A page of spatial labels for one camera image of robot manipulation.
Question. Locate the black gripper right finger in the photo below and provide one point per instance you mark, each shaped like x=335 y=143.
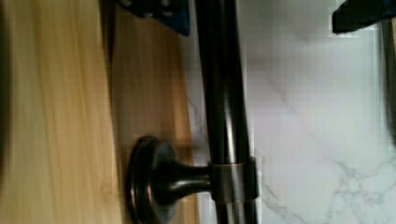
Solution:
x=354 y=15

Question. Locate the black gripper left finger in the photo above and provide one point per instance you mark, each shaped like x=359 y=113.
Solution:
x=174 y=14

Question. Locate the light wooden drawer cabinet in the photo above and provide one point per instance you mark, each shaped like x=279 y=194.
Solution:
x=81 y=82

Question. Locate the dark wooden cutting board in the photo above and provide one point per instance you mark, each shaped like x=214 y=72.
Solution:
x=388 y=34

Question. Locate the black metal drawer handle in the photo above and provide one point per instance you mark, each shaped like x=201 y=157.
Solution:
x=156 y=181

